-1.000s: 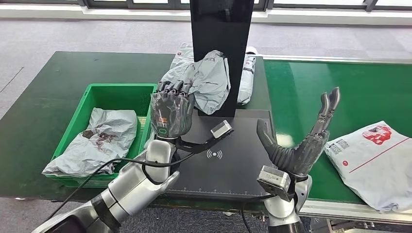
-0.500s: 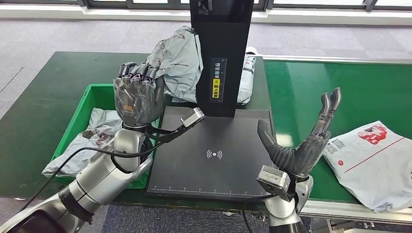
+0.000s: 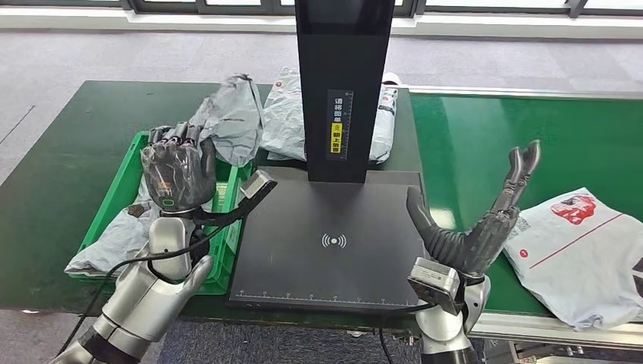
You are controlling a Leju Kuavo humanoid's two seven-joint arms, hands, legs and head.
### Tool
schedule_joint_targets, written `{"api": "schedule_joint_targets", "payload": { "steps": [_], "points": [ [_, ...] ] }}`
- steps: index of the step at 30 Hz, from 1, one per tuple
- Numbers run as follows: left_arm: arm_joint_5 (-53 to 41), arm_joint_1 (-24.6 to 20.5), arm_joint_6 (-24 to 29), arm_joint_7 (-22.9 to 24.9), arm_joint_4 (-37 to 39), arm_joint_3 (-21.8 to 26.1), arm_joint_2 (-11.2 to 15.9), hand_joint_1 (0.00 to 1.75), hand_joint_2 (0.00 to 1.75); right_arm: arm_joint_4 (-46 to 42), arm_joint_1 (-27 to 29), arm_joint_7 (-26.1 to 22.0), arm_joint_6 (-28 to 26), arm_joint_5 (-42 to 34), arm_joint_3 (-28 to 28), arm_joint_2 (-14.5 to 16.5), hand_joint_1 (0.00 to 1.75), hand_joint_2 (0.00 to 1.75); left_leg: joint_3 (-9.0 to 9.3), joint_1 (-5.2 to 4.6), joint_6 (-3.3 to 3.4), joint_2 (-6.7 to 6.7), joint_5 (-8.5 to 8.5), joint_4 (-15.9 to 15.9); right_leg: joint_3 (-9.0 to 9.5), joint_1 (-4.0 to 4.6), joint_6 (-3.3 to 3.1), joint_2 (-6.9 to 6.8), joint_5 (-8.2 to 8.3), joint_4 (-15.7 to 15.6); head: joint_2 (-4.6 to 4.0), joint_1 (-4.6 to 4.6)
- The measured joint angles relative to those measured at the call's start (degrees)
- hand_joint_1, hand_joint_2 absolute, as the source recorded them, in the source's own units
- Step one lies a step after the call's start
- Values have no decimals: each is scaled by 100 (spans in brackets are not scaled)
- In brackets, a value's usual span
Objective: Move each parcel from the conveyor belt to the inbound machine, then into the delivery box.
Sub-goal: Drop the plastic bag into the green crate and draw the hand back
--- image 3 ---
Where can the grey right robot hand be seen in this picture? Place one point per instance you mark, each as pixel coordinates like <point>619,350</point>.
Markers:
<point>472,248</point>

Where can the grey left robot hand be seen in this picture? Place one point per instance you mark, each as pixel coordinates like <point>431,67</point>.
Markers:
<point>178,173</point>

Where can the grey parcel red blotch print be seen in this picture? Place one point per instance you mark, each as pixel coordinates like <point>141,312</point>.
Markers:
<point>236,120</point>

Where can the grey parcel brown smudges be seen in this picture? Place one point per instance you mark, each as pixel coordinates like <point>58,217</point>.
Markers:
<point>115,236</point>

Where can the grey parcel red logo line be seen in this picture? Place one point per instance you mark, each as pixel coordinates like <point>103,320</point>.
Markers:
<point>577,271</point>

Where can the crumpled grey parcel black band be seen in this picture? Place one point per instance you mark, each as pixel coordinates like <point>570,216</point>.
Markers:
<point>284,125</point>

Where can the green conveyor belt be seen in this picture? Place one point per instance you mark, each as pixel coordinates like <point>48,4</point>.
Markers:
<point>477,130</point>

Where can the black inbound scanner machine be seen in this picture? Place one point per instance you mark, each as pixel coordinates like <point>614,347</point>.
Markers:
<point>301,241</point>

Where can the white conveyor roller end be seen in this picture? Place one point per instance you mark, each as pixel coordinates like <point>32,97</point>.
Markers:
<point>392,79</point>

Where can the green plastic crate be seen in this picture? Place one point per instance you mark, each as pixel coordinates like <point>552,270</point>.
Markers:
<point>120,196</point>

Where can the dark green table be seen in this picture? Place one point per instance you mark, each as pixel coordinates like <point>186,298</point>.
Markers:
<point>60,150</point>

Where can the yellow black label sticker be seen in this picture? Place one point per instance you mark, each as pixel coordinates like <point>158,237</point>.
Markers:
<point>340,125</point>

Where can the white window sill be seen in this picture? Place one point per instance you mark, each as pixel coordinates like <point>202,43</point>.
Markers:
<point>100,20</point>

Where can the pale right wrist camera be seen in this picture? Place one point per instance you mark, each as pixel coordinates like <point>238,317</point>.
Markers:
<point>434,281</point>

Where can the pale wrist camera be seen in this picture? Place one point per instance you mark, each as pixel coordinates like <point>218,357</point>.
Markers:
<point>434,281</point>
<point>256,183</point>

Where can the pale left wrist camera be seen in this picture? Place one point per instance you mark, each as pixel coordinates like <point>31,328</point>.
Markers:
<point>256,183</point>

